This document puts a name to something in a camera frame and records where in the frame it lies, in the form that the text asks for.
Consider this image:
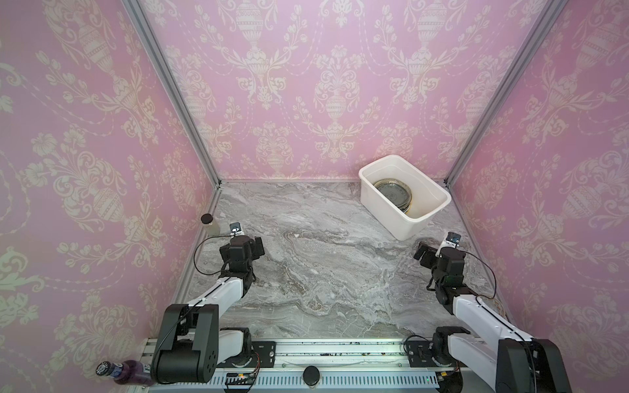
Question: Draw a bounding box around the clear glass oval plate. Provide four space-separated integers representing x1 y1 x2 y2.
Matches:
373 178 412 213

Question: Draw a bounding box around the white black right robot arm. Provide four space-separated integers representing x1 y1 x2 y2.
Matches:
414 233 572 392

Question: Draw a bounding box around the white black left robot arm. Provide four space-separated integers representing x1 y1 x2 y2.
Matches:
151 235 265 385

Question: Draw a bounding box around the white plastic bin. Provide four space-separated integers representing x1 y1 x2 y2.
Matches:
359 155 451 241

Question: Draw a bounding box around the glass jar with black lid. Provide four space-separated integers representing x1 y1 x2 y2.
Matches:
200 213 220 237

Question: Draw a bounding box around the black round knob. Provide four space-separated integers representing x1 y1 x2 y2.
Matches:
302 365 321 388

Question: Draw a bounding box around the purple drink bottle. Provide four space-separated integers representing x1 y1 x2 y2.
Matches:
95 360 154 386

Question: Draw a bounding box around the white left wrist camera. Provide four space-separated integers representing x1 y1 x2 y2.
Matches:
229 222 244 237

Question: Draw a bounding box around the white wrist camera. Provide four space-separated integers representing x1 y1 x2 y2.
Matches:
229 222 244 237
442 232 461 249

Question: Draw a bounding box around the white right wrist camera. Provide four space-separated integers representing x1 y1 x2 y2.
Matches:
442 232 461 249

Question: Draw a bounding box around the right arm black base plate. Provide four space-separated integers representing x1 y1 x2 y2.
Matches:
402 336 456 369

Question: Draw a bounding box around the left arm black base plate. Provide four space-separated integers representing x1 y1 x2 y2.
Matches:
218 341 277 368

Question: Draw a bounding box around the aluminium rail frame front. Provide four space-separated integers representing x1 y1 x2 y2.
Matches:
148 338 495 392

